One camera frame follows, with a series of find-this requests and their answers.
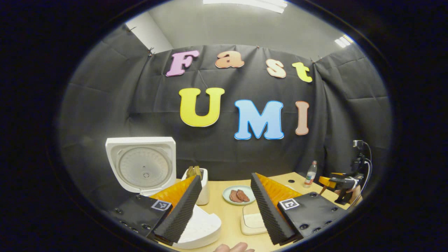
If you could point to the small ceiling light panel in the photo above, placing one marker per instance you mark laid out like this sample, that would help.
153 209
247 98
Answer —
343 40

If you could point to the brown meat slice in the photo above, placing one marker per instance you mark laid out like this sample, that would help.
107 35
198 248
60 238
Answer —
233 196
243 195

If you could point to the pale green plate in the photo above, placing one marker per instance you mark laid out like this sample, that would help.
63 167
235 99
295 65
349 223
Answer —
226 192

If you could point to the large ceiling light panel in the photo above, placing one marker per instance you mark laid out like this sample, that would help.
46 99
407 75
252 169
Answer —
246 4

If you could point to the rectangular tray of rice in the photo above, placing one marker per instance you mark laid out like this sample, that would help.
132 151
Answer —
252 222

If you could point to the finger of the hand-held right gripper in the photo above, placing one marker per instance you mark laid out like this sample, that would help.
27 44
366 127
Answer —
327 181

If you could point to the clear plastic water bottle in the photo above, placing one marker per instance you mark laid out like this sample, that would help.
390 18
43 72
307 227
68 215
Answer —
310 176

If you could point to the white toaster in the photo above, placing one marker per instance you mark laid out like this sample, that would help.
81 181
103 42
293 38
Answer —
204 190

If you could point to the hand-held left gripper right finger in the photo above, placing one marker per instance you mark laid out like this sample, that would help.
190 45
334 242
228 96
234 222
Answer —
267 210

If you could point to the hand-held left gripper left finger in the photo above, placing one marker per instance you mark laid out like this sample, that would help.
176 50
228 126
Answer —
182 210

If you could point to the black backdrop cloth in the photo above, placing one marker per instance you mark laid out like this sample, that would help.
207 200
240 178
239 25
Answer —
224 154

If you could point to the white rice cooker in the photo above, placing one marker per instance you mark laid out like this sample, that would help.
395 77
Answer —
143 168

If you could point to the brown wooden spoon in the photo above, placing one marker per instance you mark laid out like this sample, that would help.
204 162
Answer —
322 190

